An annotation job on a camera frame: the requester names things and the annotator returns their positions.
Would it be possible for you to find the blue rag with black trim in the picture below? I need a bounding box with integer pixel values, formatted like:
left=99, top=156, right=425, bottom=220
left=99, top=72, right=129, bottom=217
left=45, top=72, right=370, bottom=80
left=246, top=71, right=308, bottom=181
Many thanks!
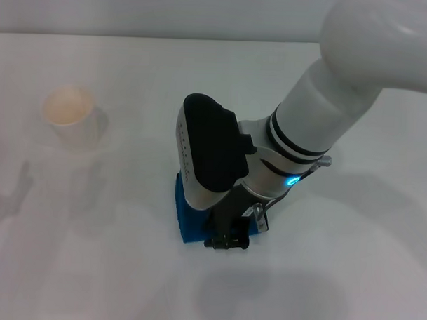
left=171, top=168, right=272, bottom=248

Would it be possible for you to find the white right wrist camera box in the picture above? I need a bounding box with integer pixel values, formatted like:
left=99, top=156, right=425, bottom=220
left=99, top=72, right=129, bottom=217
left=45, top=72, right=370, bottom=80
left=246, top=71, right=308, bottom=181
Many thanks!
left=170, top=91, right=258, bottom=212

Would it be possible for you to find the white paper cup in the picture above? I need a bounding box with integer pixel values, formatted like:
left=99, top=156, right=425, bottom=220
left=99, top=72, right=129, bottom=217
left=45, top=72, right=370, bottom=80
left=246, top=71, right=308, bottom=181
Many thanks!
left=40, top=84, right=111, bottom=154

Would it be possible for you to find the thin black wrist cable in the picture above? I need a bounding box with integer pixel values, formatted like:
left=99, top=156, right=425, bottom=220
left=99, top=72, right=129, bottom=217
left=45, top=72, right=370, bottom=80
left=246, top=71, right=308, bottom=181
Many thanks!
left=251, top=152, right=333, bottom=236

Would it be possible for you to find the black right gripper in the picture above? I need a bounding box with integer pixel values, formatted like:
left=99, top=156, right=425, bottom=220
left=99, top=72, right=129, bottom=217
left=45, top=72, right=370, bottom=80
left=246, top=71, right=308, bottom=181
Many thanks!
left=203, top=182, right=270, bottom=253

